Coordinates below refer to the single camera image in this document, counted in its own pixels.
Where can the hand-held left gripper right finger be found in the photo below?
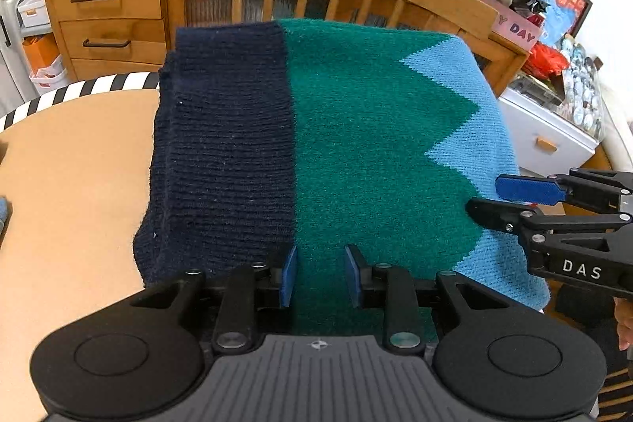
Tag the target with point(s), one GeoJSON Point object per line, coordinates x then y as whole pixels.
{"type": "Point", "coordinates": [353, 276]}

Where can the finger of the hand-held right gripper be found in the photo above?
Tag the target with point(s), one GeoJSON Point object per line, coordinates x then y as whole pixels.
{"type": "Point", "coordinates": [526, 190]}
{"type": "Point", "coordinates": [494, 213]}

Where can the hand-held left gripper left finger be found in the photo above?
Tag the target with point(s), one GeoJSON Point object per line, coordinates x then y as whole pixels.
{"type": "Point", "coordinates": [289, 276]}

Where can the zigzag knit cardigan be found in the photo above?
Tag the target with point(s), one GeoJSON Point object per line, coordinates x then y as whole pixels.
{"type": "Point", "coordinates": [376, 135]}

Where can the person's right hand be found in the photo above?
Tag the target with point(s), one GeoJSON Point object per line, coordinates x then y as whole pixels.
{"type": "Point", "coordinates": [624, 325]}

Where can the white drawer cabinet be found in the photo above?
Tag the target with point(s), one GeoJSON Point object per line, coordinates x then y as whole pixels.
{"type": "Point", "coordinates": [544, 130]}

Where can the clear container of round badges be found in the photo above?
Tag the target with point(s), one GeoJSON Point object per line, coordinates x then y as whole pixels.
{"type": "Point", "coordinates": [583, 91]}

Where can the red packet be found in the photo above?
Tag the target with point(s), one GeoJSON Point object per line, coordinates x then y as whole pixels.
{"type": "Point", "coordinates": [546, 61]}

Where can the pink lettered card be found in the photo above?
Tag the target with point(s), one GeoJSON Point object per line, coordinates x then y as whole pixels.
{"type": "Point", "coordinates": [517, 31]}

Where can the wooden sideboard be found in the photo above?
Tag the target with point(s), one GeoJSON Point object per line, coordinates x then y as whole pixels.
{"type": "Point", "coordinates": [116, 14]}

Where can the orange shopping bag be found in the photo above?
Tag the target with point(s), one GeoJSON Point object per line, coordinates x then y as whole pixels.
{"type": "Point", "coordinates": [44, 56]}

